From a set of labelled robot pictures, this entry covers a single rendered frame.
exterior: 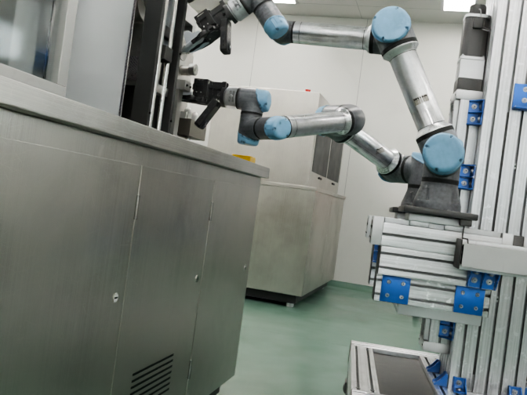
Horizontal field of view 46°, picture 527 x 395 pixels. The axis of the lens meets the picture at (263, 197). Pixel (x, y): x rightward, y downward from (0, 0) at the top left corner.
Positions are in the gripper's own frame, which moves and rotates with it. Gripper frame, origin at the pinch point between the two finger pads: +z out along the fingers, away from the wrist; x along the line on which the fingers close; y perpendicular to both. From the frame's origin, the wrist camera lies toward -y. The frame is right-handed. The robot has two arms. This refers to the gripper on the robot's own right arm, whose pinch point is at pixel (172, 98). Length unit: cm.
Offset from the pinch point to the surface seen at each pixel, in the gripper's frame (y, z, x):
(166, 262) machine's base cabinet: -51, -29, 54
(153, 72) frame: -1, -16, 49
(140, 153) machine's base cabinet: -25, -29, 76
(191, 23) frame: 49, 31, -77
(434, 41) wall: 153, -72, -443
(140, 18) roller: 17.8, -1.5, 33.6
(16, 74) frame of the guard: -17, -25, 117
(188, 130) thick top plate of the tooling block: -10.3, -6.0, -4.0
